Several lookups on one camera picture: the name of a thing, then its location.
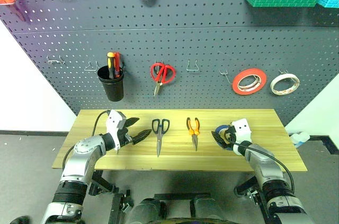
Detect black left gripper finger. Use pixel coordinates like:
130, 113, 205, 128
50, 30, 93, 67
131, 129, 152, 145
124, 117, 140, 129

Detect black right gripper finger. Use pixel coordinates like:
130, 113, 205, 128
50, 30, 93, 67
211, 130, 226, 145

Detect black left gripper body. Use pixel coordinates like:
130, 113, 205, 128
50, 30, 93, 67
119, 126, 133, 147

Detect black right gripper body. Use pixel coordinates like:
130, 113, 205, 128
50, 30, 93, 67
224, 126, 236, 144

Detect blue tape roll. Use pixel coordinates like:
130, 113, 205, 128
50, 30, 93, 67
214, 124, 235, 152

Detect black handled scissors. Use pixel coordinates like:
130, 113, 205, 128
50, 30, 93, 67
151, 118, 171, 158

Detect orange black needle-nose pliers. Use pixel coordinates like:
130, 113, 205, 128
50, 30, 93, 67
186, 117, 200, 153

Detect grey pegboard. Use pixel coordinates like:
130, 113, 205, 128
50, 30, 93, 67
0, 0, 339, 127

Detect black plastic cup holder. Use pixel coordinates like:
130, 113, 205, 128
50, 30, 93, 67
96, 65, 125, 102

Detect black metal table leg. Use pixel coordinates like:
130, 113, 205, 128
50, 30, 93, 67
88, 171, 133, 224
234, 175, 271, 224

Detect red tape roll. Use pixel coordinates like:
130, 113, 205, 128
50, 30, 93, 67
232, 68, 267, 96

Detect black table crossbar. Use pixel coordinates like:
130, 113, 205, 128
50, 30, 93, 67
153, 193, 211, 201

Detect white blue plastic item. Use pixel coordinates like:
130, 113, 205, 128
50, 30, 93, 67
290, 131, 310, 148

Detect dark grey rounded shape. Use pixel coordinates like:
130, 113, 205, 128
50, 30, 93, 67
190, 196, 226, 224
124, 199, 165, 224

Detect white tape roll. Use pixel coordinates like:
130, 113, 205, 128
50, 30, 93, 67
270, 73, 300, 97

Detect black fuzzy rounded shape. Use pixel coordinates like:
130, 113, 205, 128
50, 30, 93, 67
10, 216, 31, 224

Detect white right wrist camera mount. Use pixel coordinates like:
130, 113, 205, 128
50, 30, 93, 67
230, 118, 252, 145

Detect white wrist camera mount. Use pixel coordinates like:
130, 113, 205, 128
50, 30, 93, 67
105, 110, 127, 154
230, 118, 252, 145

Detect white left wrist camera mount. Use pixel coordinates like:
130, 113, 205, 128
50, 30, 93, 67
105, 110, 127, 154

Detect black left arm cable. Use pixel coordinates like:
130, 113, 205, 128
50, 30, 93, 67
62, 110, 112, 169

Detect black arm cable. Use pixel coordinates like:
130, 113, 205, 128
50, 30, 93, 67
62, 110, 112, 169
230, 141, 295, 195

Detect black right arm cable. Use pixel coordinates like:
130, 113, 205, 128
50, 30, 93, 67
230, 141, 295, 195

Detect red handled scissors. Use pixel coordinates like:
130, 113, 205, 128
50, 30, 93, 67
150, 62, 176, 96

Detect red handled screwdriver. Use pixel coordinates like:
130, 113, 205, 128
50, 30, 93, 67
113, 51, 121, 78

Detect orange black handled screwdriver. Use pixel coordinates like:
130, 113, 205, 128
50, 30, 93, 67
106, 51, 115, 79

